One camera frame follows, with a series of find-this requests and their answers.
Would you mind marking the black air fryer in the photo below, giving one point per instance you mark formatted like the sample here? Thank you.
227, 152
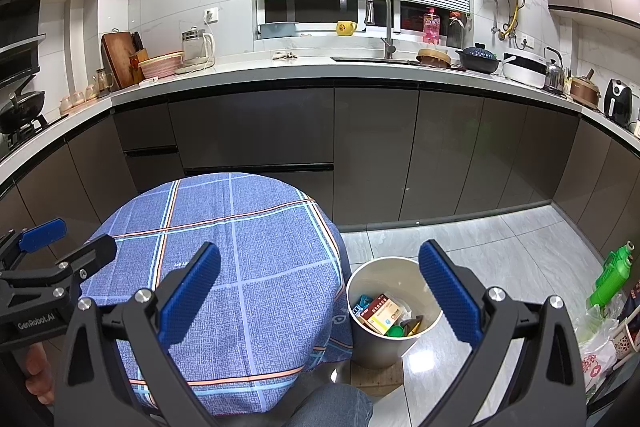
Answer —
618, 104

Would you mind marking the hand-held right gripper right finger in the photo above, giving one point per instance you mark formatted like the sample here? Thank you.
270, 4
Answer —
447, 292

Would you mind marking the steel kettle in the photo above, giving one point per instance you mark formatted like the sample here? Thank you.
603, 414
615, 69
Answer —
554, 77

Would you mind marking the gas stove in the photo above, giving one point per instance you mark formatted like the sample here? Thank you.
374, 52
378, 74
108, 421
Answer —
30, 134

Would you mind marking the black wok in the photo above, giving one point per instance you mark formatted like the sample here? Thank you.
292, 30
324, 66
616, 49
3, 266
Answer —
22, 109

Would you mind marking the person's left hand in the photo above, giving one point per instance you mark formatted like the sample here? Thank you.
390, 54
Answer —
40, 374

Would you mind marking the knife block with knives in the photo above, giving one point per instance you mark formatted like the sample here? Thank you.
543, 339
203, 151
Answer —
139, 62

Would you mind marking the white wall socket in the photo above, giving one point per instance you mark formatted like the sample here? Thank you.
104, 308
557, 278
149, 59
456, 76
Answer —
212, 15

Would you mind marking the white round waste bin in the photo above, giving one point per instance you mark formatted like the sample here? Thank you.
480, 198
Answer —
380, 347

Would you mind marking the pink detergent bottle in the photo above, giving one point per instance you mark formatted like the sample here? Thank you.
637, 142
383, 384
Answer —
432, 27

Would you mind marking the black range hood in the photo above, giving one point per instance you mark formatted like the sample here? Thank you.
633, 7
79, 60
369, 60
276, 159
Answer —
20, 37

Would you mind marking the blue blister pack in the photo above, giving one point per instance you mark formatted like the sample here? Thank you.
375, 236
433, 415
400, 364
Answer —
361, 305

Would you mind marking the dark lower kitchen cabinets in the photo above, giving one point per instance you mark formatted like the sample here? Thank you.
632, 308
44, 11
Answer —
375, 137

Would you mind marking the small white box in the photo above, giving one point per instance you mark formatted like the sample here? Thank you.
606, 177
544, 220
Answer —
149, 80

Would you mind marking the black yellow snack packet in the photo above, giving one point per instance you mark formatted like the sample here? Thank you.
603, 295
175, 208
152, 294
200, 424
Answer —
412, 326

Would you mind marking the yellow mug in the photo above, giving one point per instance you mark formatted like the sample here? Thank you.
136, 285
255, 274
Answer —
345, 29

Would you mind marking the tan medicine box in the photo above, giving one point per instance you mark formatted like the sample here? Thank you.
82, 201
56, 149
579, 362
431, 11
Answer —
382, 313

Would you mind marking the bamboo steamer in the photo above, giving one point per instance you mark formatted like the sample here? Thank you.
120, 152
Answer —
433, 58

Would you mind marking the dark glass jar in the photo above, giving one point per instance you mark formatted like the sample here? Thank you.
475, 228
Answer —
455, 32

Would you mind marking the brown clay pot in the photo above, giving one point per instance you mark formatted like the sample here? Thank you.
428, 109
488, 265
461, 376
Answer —
585, 93

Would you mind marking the white kitchen countertop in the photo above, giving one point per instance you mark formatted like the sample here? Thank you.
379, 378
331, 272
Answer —
300, 72

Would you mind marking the green bottle cap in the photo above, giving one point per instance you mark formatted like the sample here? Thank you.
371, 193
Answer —
395, 332

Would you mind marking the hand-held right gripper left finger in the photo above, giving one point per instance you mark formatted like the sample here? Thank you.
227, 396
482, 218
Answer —
192, 292

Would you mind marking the dark blue casserole pot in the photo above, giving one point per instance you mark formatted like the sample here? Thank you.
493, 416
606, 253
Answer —
477, 61

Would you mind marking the steel kitchen faucet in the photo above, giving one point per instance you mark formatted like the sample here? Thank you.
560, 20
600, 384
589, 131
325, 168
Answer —
388, 27

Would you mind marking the kitchen sink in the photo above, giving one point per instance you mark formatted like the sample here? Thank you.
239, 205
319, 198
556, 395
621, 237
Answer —
375, 60

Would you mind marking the white plastic bag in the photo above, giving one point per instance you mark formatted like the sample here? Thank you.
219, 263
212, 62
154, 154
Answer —
595, 352

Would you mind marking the pink plastic floor basket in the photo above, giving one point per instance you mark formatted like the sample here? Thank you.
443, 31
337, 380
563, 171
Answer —
627, 339

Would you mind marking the blue plaid tablecloth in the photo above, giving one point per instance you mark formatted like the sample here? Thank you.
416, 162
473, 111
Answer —
275, 282

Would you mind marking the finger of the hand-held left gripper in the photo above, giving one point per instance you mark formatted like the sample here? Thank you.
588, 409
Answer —
95, 252
45, 234

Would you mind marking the white rice cooker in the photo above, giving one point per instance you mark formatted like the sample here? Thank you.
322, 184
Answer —
524, 72

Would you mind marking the person's jeans leg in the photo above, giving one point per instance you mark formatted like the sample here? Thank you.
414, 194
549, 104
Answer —
332, 407

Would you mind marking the pink woven basket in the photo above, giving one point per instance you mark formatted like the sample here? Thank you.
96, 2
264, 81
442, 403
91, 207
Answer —
161, 66

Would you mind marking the green plastic bottle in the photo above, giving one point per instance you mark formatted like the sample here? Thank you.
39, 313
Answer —
612, 274

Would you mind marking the wooden cutting board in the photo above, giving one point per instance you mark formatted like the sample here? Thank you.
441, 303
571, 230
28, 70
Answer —
117, 57

